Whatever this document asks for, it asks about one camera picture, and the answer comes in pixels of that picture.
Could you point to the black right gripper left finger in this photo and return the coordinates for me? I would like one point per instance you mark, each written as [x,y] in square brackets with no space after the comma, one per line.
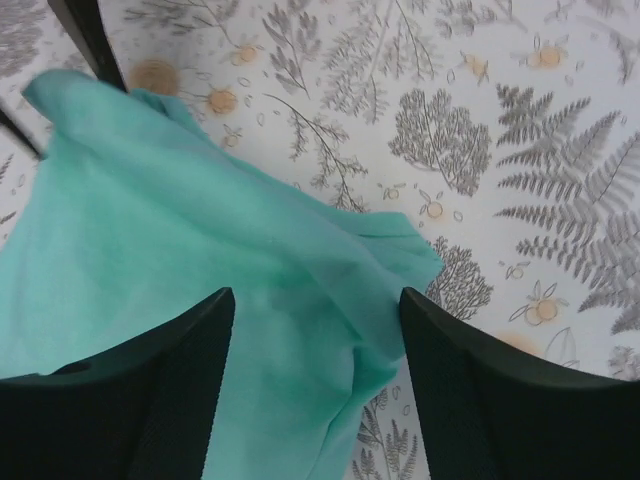
[143,409]

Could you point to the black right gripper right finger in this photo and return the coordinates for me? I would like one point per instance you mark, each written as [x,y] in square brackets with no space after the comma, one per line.
[488,410]

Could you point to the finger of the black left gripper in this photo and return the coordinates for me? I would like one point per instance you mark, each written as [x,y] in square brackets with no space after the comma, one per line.
[82,21]
[8,123]

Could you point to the teal t shirt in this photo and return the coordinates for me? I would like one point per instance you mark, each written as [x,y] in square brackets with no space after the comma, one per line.
[135,215]

